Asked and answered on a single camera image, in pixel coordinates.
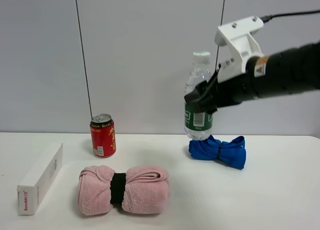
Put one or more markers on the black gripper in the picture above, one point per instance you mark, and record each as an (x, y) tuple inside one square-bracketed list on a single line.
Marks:
[(203, 98)]

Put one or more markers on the clear plastic water bottle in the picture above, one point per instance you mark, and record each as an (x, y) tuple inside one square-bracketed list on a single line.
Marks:
[(197, 125)]

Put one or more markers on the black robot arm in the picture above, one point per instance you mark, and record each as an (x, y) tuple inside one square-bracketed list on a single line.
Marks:
[(293, 71)]

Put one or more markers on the blue rolled cloth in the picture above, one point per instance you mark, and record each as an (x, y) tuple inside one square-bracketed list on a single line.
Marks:
[(232, 154)]

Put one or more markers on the red drink can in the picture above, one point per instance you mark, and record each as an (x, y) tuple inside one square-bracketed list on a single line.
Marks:
[(102, 129)]

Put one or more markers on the pink rolled towel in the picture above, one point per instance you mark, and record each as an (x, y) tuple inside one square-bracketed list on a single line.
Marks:
[(146, 190)]

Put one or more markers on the black band on towel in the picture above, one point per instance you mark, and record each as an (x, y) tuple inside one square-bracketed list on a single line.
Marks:
[(117, 188)]

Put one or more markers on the white rectangular cardboard box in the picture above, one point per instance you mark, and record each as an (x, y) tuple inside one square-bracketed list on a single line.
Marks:
[(36, 183)]

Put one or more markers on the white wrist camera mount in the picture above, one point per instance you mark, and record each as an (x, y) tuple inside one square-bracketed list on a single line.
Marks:
[(238, 37)]

